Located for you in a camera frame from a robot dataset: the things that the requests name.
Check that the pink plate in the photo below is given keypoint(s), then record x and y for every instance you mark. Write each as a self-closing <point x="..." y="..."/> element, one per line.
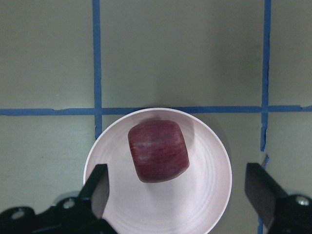
<point x="192" y="203"/>

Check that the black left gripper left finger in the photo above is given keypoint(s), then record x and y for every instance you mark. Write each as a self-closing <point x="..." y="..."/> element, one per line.
<point x="95" y="191"/>

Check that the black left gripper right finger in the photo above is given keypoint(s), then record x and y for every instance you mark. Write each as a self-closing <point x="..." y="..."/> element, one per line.
<point x="262" y="192"/>

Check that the red apple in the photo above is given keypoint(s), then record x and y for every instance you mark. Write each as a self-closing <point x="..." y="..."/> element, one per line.
<point x="158" y="150"/>

